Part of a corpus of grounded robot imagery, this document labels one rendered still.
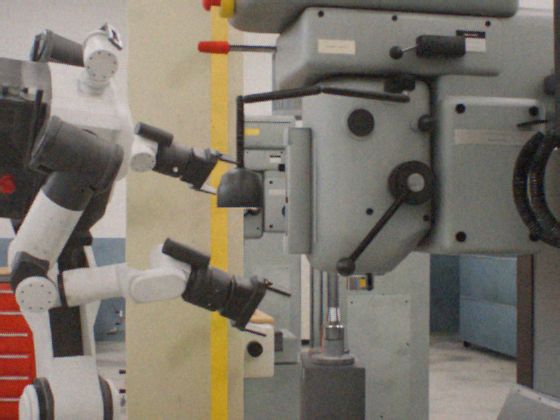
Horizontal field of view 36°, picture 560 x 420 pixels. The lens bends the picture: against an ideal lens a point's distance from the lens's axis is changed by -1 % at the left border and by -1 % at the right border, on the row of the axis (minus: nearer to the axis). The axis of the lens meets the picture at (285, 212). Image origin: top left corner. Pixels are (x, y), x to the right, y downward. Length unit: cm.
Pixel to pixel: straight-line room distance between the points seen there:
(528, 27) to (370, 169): 36
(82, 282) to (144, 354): 145
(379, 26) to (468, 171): 27
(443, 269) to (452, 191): 987
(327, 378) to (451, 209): 52
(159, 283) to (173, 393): 151
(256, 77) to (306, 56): 937
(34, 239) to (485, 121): 85
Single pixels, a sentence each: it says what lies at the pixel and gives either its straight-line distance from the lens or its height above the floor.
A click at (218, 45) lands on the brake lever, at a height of 170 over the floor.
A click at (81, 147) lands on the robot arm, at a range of 164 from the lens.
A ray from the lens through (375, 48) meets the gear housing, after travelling 141.
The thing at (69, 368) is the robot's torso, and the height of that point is 109.
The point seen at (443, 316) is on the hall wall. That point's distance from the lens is 1134.
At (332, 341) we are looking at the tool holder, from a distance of 181.
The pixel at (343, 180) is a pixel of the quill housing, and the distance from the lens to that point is 140.
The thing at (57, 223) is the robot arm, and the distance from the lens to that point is 169.
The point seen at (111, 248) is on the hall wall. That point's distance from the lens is 1043.
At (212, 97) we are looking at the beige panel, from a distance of 321.
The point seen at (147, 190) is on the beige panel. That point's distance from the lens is 316.
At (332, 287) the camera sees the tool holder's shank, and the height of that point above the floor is 126.
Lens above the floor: 140
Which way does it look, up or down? 1 degrees up
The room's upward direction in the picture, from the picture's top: straight up
